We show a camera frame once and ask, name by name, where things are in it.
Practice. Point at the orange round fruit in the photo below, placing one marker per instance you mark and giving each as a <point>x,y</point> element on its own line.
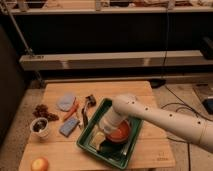
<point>40,164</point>

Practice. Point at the orange bowl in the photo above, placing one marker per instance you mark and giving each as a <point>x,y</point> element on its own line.
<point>121,134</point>

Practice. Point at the dark handled brush tool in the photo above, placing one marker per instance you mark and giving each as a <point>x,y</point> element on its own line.
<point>90,101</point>

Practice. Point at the wooden table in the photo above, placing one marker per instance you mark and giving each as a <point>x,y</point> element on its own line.
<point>152,149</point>

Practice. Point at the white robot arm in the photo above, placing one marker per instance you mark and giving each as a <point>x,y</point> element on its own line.
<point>197,131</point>

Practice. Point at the light blue cloth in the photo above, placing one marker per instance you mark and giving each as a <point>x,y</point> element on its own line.
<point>66,102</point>

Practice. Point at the white cup with dark contents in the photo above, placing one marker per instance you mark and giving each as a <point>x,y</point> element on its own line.
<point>40,127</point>

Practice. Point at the green rectangular tray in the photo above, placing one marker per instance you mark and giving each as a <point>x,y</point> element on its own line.
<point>116,154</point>

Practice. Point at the orange carrot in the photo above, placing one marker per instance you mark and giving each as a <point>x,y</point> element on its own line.
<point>71,111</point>

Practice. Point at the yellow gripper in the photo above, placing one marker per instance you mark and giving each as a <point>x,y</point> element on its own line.
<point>97,139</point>

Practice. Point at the metal shelf rail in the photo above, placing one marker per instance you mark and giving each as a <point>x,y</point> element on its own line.
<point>113,60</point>

